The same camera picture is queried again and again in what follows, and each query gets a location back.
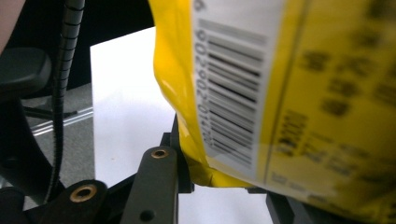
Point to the metal floor rail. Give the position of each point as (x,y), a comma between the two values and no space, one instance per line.
(74,119)

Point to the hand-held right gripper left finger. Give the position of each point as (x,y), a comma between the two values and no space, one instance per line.
(186,174)

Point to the thin black rod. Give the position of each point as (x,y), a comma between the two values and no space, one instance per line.
(46,112)

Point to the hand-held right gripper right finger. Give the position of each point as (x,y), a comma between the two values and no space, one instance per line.
(295,211)

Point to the dark grey rounded pad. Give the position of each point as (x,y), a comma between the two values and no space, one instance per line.
(21,71)

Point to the black curved frame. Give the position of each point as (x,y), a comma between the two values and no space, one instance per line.
(18,155)

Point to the yellow spout pouch green cap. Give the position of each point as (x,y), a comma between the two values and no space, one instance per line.
(311,109)

